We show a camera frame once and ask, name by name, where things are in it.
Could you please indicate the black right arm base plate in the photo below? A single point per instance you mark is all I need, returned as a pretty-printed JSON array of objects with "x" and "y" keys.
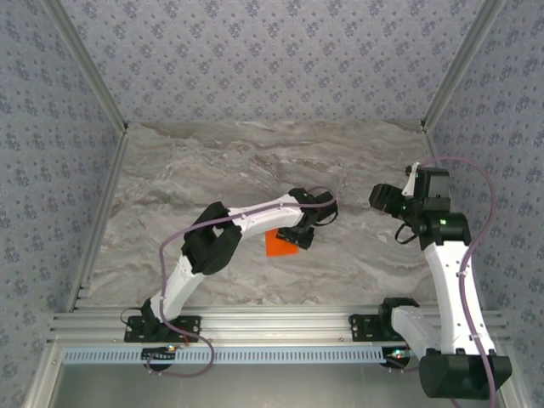
[{"x": 361, "y": 330}]

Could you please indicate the aluminium table side rail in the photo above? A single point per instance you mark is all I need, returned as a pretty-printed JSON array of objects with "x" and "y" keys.
[
  {"x": 442, "y": 161},
  {"x": 102, "y": 212}
]

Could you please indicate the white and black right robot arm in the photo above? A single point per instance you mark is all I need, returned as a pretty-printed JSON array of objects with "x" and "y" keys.
[{"x": 450, "y": 297}]

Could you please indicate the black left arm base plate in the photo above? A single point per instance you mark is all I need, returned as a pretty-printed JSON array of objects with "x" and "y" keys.
[{"x": 191, "y": 330}]

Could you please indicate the orange paper sheet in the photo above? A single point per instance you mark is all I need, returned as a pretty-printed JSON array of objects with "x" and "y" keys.
[{"x": 276, "y": 248}]

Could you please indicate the small black circuit board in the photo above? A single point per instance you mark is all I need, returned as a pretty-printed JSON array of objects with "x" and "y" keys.
[
  {"x": 159, "y": 353},
  {"x": 397, "y": 353}
]

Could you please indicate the aluminium frame bar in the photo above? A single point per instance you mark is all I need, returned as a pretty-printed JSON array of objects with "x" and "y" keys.
[
  {"x": 516, "y": 395},
  {"x": 42, "y": 382}
]

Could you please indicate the aluminium corner post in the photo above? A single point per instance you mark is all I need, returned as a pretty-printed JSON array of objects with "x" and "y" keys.
[
  {"x": 463, "y": 64},
  {"x": 85, "y": 64}
]

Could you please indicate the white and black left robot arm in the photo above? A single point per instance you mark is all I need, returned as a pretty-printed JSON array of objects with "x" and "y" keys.
[{"x": 263, "y": 221}]

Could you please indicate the grey metal sheet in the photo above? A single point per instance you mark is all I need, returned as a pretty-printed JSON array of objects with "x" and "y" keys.
[{"x": 276, "y": 387}]

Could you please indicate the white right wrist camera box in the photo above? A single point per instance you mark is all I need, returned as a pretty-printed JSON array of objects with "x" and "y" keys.
[{"x": 410, "y": 183}]

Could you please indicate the aluminium mounting rail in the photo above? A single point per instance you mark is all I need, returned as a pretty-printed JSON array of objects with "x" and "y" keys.
[{"x": 276, "y": 325}]

